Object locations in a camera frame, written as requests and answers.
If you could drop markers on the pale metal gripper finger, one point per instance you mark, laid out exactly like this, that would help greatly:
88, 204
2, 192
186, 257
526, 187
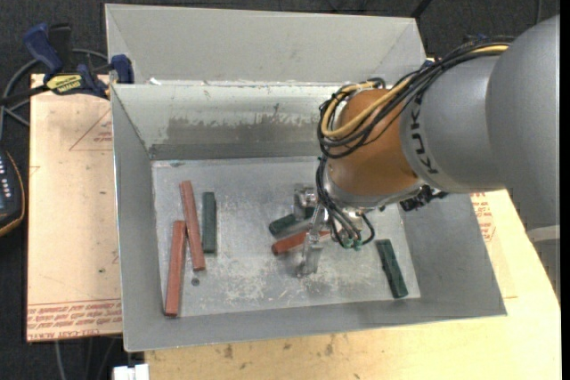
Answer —
303, 198
311, 258

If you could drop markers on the red-brown flat block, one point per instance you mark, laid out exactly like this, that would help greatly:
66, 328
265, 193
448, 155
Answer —
176, 271
192, 227
289, 244

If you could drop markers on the dark green flat block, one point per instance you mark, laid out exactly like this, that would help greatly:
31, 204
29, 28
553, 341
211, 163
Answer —
209, 222
281, 225
392, 269

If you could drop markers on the grey metal bin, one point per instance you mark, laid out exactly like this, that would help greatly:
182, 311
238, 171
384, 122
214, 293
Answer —
249, 280

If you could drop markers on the brown cardboard board, red print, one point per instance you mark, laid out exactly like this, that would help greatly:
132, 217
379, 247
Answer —
71, 200

